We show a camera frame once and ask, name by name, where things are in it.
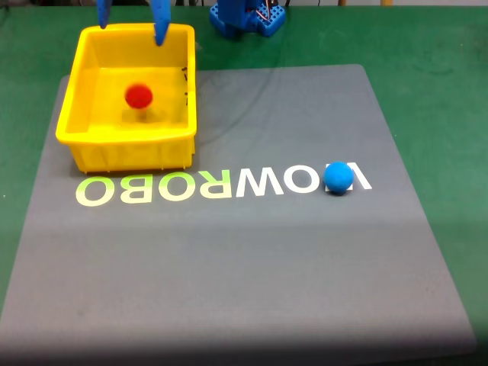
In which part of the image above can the blue ball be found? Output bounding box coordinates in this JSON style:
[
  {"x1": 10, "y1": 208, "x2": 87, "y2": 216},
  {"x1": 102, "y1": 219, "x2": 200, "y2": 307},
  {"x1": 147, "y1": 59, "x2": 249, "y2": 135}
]
[{"x1": 323, "y1": 161, "x2": 355, "y2": 196}]

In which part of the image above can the red ball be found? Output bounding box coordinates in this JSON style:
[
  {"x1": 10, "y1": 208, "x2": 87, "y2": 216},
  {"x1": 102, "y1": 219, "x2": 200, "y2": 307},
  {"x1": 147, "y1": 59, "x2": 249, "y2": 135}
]
[{"x1": 124, "y1": 82, "x2": 154, "y2": 110}]

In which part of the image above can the grey mat with WOWROBO print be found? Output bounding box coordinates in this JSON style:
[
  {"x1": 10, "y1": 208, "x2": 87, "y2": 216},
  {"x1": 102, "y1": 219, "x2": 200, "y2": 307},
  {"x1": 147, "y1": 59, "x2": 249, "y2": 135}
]
[{"x1": 0, "y1": 63, "x2": 478, "y2": 358}]

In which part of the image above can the red and white servo cable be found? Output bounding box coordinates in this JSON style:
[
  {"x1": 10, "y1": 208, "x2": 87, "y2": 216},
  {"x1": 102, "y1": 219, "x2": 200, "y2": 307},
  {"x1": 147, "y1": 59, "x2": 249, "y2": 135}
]
[{"x1": 254, "y1": 0, "x2": 276, "y2": 21}]

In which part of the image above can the yellow plastic bin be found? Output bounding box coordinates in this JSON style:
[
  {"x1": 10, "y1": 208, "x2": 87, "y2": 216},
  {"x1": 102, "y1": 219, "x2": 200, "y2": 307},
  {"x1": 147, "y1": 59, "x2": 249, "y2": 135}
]
[{"x1": 55, "y1": 22, "x2": 199, "y2": 174}]

